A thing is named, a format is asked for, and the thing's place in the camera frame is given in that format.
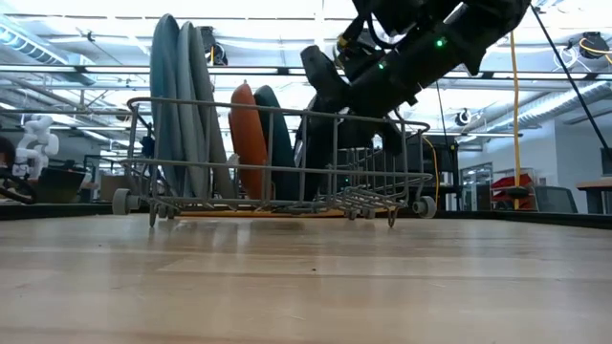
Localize person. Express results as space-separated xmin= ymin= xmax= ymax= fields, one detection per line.
xmin=0 ymin=136 xmax=16 ymax=168

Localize small orange plate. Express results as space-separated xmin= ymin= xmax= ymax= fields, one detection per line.
xmin=228 ymin=80 xmax=270 ymax=201

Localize large light blue plate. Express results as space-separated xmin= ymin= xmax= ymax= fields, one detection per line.
xmin=174 ymin=20 xmax=211 ymax=198

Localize dark mesh office chair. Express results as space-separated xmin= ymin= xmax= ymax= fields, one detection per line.
xmin=533 ymin=184 xmax=579 ymax=214

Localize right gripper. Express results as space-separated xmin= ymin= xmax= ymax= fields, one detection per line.
xmin=299 ymin=45 xmax=406 ymax=157

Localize grey wire dish rack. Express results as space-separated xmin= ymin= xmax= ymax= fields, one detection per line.
xmin=111 ymin=97 xmax=438 ymax=229

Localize black slanted pole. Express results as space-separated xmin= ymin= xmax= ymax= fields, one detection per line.
xmin=529 ymin=4 xmax=612 ymax=157

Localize dark box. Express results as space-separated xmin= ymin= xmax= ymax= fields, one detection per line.
xmin=36 ymin=166 xmax=88 ymax=204

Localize black strap weight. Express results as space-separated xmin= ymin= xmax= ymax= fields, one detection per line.
xmin=503 ymin=185 xmax=531 ymax=201

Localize wooden top workbench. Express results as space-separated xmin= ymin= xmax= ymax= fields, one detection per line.
xmin=575 ymin=176 xmax=612 ymax=214

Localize small dark teal plate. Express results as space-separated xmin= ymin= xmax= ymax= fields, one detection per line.
xmin=252 ymin=84 xmax=296 ymax=202

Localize black equipment cart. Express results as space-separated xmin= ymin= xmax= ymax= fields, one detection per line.
xmin=405 ymin=133 xmax=461 ymax=211

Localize large grey plate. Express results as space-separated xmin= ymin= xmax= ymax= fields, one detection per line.
xmin=190 ymin=28 xmax=236 ymax=200

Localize yellow hanging strap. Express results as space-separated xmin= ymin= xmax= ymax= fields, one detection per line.
xmin=507 ymin=31 xmax=523 ymax=211

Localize white robot figure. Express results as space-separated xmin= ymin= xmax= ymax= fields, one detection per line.
xmin=12 ymin=114 xmax=61 ymax=179

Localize black curved hose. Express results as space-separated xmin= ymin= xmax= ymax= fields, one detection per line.
xmin=0 ymin=166 xmax=38 ymax=205

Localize yellow curved cable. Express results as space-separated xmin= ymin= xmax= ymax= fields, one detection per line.
xmin=419 ymin=135 xmax=441 ymax=211

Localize red bin shelf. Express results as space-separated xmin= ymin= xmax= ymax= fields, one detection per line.
xmin=491 ymin=172 xmax=536 ymax=211

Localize thin black hanging cable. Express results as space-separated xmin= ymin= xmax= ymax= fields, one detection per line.
xmin=432 ymin=80 xmax=453 ymax=154

